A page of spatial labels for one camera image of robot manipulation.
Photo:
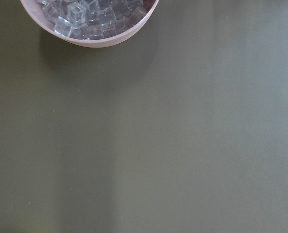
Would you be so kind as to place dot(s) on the pink bowl with ice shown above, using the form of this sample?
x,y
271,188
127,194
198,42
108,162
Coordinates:
x,y
91,23

